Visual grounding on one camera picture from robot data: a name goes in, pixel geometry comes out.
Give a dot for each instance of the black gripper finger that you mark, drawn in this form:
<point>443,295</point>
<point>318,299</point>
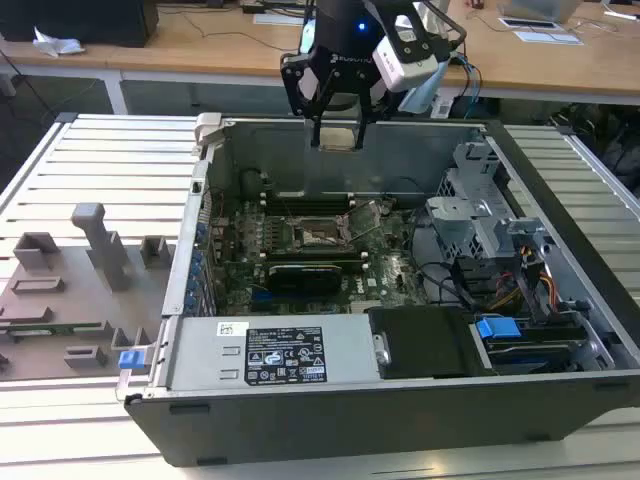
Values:
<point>364,110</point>
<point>295,85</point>

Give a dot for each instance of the silver topped CPU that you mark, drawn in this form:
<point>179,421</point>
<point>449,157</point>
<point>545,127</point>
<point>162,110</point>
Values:
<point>340,140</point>

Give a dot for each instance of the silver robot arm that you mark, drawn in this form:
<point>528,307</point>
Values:
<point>422,92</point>

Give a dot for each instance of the blue slot retainer clip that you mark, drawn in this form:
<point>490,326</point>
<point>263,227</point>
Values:
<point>195,271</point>
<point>201,231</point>
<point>191,286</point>
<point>189,301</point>
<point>197,258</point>

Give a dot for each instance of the blue expansion slot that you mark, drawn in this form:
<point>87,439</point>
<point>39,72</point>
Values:
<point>261,299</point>

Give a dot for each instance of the white paper sheet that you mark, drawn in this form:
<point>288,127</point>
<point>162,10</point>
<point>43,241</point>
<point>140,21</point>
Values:
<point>277,19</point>
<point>550,37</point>

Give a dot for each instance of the wooden desk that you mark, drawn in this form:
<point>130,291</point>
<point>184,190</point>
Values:
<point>50,60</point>
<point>225,55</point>

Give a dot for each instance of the metal drive cage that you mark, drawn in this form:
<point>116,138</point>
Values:
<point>460,220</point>

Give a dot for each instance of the green motherboard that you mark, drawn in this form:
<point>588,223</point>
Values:
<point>390,270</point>

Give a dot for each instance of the black graphics card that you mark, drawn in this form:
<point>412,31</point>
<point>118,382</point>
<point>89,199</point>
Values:
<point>305,280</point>

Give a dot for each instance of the silver finned heatsink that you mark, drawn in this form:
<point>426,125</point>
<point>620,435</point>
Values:
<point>365,307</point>

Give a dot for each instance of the black box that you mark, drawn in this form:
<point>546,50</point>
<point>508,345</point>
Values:
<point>75,20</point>

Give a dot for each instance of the black plastic shroud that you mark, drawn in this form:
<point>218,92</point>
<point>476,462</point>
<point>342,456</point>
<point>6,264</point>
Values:
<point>425,340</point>

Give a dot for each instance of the crumpled white paper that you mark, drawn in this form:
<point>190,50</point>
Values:
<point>55,46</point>

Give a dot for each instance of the hard disk in blue carrier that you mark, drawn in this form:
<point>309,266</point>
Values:
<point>497,330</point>

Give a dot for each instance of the silver power supply unit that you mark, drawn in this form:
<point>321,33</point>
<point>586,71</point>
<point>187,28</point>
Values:
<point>200,350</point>

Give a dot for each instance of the black open PC case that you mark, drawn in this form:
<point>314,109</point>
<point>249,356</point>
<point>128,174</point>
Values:
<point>350,425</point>

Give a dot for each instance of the blue case latch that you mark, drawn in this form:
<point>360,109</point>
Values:
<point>129,360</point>

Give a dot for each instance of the grey parts rack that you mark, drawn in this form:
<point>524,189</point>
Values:
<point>60,310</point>

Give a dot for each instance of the green RAM stick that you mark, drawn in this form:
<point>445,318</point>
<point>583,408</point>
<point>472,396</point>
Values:
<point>60,329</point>

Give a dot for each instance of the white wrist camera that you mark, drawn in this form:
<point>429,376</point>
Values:
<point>400,65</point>

